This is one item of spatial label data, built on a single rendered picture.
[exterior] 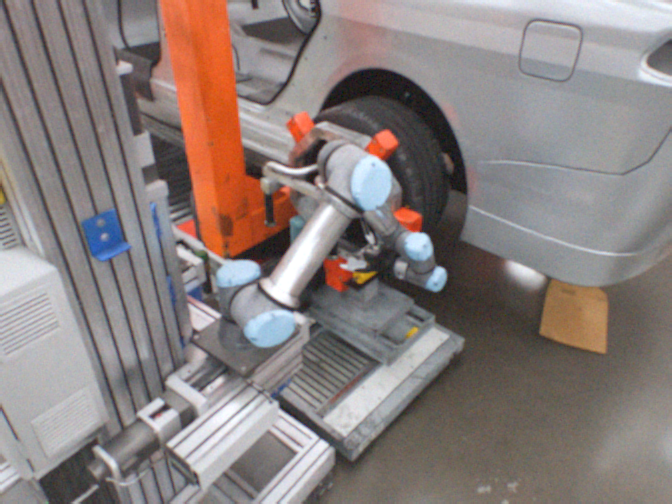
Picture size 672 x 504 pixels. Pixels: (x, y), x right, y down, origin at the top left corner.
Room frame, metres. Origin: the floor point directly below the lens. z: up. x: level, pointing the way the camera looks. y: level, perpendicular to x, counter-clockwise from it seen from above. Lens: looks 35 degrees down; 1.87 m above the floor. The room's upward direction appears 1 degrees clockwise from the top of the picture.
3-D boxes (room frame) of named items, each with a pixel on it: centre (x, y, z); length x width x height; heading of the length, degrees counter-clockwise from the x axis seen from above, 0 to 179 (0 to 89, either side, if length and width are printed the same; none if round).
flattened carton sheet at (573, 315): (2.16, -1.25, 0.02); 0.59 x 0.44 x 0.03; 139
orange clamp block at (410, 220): (1.68, -0.24, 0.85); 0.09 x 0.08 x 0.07; 49
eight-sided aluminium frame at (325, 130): (1.88, 0.00, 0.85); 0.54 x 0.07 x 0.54; 49
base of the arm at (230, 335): (1.12, 0.27, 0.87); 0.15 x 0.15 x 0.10
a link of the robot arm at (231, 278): (1.11, 0.26, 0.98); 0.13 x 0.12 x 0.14; 34
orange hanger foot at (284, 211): (2.25, 0.28, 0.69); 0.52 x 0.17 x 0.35; 139
